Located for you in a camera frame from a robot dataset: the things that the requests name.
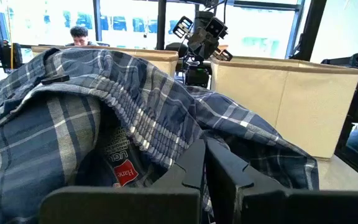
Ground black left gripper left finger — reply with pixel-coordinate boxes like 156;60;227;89
39;138;206;224

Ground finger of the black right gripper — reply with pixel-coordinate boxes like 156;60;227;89
205;30;219;50
188;27;208;47

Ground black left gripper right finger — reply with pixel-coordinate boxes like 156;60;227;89
205;138;358;224

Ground blue plaid shorts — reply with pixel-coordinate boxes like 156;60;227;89
0;47;320;224

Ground beige fabric storage bin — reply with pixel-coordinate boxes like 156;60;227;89
31;45;180;78
210;55;358;160

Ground dark window mullion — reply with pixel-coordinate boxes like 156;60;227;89
284;0;306;60
93;0;103;34

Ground person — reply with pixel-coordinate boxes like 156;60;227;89
65;26;101;47

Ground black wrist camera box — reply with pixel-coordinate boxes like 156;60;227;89
204;17;229;40

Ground black vertical post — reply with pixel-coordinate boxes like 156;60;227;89
156;0;167;50

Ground black slanted post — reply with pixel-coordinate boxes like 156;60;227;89
290;0;328;62

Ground black equipment frame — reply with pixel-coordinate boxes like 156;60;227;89
320;44;358;188

